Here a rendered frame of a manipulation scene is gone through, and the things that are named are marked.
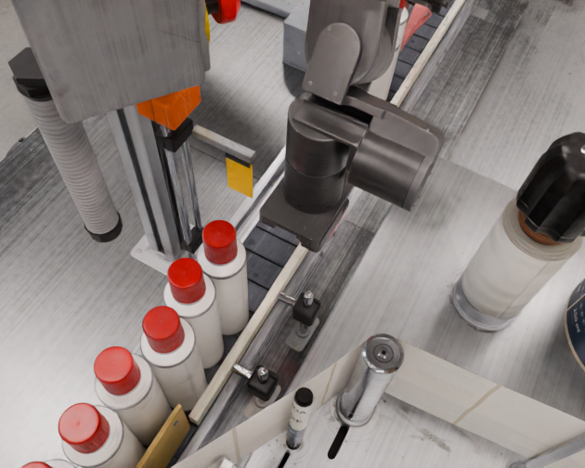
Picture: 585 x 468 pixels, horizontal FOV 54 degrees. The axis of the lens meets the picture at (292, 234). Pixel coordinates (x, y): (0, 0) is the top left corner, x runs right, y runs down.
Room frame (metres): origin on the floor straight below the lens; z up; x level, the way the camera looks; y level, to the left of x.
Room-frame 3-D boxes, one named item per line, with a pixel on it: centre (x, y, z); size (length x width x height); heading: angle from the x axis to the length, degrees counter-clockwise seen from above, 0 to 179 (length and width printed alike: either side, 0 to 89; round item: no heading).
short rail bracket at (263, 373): (0.21, 0.03, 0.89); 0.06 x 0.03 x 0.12; 66
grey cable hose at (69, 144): (0.28, 0.18, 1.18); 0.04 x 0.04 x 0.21
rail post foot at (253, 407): (0.20, 0.02, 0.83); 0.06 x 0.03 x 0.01; 154
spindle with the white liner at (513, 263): (0.35, -0.26, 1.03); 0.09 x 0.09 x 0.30
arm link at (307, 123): (0.33, -0.02, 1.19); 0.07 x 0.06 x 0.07; 66
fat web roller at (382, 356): (0.19, -0.09, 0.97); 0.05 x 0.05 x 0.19
